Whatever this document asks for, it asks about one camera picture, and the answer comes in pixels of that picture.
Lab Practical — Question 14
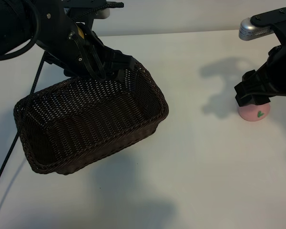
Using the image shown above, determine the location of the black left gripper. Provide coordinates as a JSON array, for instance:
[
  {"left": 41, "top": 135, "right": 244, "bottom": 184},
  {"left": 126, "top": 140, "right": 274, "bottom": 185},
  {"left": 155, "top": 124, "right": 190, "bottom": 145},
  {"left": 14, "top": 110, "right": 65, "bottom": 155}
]
[{"left": 35, "top": 0, "right": 134, "bottom": 83}]

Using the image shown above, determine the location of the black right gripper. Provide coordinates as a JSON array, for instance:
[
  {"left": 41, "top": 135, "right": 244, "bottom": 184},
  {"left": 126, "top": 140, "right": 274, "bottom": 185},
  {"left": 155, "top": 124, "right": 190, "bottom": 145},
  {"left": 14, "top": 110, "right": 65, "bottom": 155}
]
[{"left": 235, "top": 35, "right": 286, "bottom": 107}]

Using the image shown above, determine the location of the pink peach with green leaf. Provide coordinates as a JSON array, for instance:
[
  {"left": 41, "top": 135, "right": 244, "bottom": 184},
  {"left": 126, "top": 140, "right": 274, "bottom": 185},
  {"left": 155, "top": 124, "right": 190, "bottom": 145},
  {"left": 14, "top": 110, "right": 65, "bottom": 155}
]
[{"left": 237, "top": 101, "right": 270, "bottom": 122}]

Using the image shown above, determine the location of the dark brown wicker basket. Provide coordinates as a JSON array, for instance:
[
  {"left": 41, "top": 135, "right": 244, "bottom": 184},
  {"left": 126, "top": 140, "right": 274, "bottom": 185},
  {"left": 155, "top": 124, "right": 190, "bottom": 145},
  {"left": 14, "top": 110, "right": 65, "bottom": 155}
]
[{"left": 13, "top": 55, "right": 169, "bottom": 176}]

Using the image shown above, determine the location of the black gripper cable bundle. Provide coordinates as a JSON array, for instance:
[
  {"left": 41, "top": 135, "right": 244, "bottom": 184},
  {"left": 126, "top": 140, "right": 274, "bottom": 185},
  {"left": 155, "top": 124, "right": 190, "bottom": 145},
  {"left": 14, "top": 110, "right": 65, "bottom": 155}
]
[{"left": 70, "top": 31, "right": 106, "bottom": 81}]

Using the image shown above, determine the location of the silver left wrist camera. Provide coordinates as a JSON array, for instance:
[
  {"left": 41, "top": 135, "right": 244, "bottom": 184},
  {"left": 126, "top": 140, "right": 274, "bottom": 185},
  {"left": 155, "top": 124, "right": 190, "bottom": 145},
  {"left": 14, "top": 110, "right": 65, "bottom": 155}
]
[{"left": 94, "top": 9, "right": 110, "bottom": 20}]

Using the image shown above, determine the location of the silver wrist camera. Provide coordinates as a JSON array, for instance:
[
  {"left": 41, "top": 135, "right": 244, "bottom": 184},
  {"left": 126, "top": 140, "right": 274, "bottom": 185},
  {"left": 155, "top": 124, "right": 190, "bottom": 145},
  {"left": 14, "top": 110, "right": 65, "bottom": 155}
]
[
  {"left": 238, "top": 17, "right": 272, "bottom": 42},
  {"left": 94, "top": 9, "right": 110, "bottom": 20}
]

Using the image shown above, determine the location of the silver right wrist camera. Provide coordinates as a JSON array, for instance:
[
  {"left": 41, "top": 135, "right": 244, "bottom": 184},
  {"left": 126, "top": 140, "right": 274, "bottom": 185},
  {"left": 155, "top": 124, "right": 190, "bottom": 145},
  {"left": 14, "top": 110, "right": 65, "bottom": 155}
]
[{"left": 238, "top": 17, "right": 272, "bottom": 42}]

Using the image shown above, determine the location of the black braided cable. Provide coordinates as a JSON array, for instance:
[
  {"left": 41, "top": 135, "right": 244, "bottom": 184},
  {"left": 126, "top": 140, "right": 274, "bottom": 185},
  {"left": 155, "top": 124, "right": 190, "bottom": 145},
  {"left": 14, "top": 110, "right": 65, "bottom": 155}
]
[
  {"left": 72, "top": 1, "right": 124, "bottom": 19},
  {"left": 0, "top": 51, "right": 47, "bottom": 201}
]

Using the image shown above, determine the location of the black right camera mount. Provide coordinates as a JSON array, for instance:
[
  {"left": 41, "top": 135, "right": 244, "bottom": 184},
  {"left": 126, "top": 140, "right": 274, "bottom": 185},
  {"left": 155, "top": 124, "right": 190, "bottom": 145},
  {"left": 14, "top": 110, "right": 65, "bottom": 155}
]
[{"left": 251, "top": 7, "right": 286, "bottom": 46}]

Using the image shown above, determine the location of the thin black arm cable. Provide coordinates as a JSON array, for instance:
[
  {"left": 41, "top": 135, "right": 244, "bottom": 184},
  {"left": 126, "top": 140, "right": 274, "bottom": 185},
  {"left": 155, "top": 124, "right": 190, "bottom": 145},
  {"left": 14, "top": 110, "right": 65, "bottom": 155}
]
[{"left": 0, "top": 0, "right": 41, "bottom": 63}]

